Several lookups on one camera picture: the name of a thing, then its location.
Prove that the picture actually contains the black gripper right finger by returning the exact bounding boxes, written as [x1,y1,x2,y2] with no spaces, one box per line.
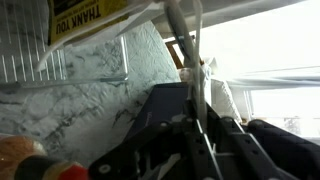
[200,102,301,180]

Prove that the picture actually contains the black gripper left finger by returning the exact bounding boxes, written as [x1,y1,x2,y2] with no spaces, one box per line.
[88,99,221,180]

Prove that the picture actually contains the wooden chair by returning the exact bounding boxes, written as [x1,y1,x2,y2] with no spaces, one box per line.
[164,39,186,70]

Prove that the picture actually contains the yellow thank you bag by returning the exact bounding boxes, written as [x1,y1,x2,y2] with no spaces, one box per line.
[63,0,168,48]

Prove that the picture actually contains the yellow thank you card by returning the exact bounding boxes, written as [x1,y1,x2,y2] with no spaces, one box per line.
[46,0,130,47]

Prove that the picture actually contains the clear acrylic organizer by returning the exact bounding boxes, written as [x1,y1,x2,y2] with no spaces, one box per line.
[0,0,130,91]

